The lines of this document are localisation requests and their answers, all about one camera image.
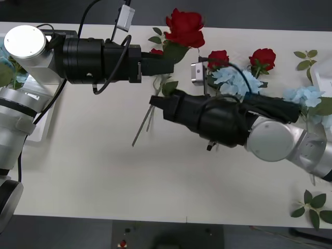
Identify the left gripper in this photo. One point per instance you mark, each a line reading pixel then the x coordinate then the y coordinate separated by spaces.
pixel 114 59

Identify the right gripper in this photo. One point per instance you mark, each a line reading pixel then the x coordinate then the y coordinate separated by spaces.
pixel 184 109

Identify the pale blue artificial flower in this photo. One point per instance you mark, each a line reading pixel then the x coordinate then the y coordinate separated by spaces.
pixel 303 94
pixel 5 75
pixel 223 79

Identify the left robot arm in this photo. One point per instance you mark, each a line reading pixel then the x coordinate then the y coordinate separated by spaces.
pixel 26 41

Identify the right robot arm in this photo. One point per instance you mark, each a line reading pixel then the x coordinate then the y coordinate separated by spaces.
pixel 269 137

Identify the green leaf twig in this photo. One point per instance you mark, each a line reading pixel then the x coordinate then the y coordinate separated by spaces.
pixel 155 40
pixel 318 201
pixel 312 53

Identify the red round button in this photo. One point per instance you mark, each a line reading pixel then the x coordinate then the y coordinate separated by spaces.
pixel 122 244

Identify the black stand leg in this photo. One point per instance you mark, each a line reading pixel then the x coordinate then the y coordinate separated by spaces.
pixel 311 235

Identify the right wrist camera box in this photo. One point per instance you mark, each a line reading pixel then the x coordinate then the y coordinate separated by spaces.
pixel 198 74

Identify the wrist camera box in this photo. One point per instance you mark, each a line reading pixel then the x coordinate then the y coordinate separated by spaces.
pixel 125 18
pixel 198 74

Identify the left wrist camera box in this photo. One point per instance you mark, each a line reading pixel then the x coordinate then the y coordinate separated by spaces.
pixel 125 18

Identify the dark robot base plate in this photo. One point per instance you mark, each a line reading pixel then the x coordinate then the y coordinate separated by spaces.
pixel 145 238

